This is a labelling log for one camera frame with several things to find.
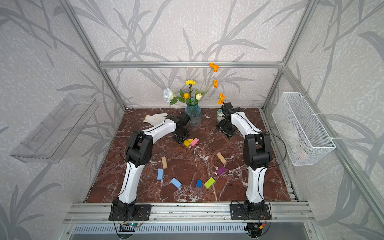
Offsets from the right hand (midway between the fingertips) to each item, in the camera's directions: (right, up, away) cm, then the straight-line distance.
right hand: (220, 130), depth 97 cm
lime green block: (-8, -28, -14) cm, 32 cm away
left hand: (-21, -6, +4) cm, 22 cm away
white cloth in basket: (+33, -2, -22) cm, 40 cm away
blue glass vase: (-17, +11, +5) cm, 21 cm away
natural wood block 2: (0, -17, -4) cm, 17 cm away
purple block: (-1, -23, -9) cm, 25 cm away
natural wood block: (-34, -21, -7) cm, 41 cm away
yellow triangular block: (-20, -7, +2) cm, 21 cm away
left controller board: (-45, -43, -26) cm, 68 cm away
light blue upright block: (-36, -26, -12) cm, 46 cm away
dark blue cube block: (-13, -29, -14) cm, 35 cm away
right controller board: (+14, -46, -25) cm, 54 cm away
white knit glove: (-48, +7, +15) cm, 51 cm away
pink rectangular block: (-17, -8, +2) cm, 19 cm away
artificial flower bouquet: (-18, +22, 0) cm, 28 cm away
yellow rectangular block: (-22, -8, +2) cm, 24 cm away
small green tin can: (+1, +11, +9) cm, 14 cm away
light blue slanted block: (-27, -28, -14) cm, 41 cm away
